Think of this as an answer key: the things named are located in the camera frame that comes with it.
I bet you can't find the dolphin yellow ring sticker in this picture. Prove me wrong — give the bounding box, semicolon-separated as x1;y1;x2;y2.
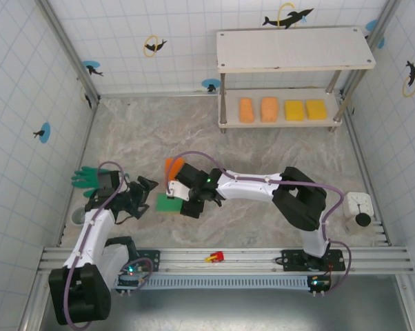
79;85;93;110
402;60;415;98
143;34;168;58

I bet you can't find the white two-tier shelf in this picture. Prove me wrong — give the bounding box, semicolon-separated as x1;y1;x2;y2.
216;26;377;134

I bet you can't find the black round knob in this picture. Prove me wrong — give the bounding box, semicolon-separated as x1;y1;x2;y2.
354;212;372;228

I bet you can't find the grey slotted cable duct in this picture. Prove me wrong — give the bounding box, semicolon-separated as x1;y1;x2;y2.
114;274;314;290

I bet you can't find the white square clock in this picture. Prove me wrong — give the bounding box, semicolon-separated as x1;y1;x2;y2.
343;190;373;219

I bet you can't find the small white cup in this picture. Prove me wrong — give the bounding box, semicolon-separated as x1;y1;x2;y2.
70;206;88;229

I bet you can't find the long aluminium mounting rail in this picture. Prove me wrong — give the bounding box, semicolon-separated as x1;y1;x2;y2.
37;245;415;276

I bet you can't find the yellow foam sponge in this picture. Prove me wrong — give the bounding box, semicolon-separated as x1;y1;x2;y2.
305;99;327;121
283;99;305;122

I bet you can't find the green rubber glove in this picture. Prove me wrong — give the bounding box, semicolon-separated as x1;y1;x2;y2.
71;165;101;199

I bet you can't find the peach porous sponge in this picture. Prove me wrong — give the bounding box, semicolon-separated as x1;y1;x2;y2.
260;97;279;123
239;97;256;124

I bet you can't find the blue circle fish sticker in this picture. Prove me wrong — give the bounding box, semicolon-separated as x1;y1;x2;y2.
201;78;221;93
81;60;104;77
32;122;52;144

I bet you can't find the green scouring sponge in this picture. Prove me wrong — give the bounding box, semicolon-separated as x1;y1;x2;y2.
154;192;181;214

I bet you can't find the small red yellow toy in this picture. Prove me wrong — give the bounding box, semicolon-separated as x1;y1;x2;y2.
203;250;225;265

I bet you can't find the controller board with LED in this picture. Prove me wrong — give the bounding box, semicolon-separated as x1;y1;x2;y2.
116;263;143;298
306;274;332;298

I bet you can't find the orange scouring sponge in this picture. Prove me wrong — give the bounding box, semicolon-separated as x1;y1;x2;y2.
163;157;187;187

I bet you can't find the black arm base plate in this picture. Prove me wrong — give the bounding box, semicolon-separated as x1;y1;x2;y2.
274;248;346;273
117;249;161;273

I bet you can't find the purple cable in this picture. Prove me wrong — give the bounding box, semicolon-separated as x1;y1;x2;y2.
64;160;156;329
165;151;353;297

